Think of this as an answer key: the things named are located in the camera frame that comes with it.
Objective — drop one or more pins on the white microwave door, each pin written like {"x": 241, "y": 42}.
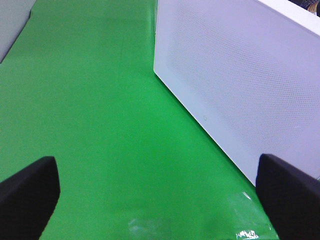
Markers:
{"x": 237, "y": 75}

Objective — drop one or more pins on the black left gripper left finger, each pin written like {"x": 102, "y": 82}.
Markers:
{"x": 28, "y": 199}

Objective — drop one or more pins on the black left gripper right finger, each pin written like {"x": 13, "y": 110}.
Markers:
{"x": 289, "y": 197}

